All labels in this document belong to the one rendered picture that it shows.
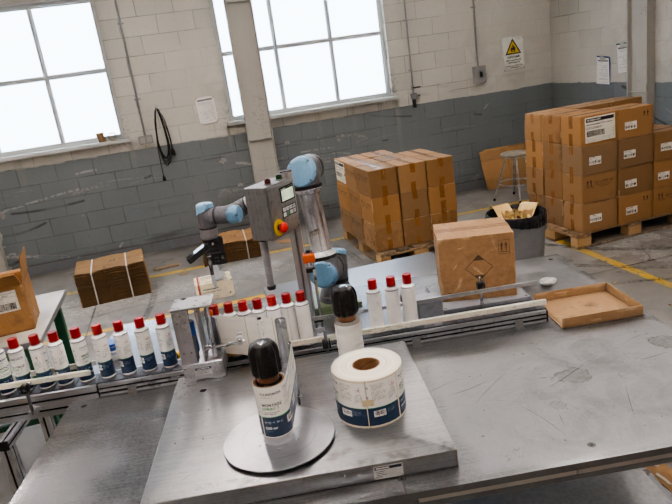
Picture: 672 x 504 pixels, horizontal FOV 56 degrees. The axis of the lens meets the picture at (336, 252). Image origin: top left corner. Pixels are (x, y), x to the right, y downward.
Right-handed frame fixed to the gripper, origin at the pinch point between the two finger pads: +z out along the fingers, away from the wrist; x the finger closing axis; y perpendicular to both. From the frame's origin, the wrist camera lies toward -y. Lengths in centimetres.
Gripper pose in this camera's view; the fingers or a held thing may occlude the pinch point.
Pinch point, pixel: (213, 282)
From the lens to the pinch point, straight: 280.3
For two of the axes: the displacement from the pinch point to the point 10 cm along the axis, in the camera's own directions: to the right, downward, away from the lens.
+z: 1.2, 9.5, 2.8
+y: 9.6, -1.8, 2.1
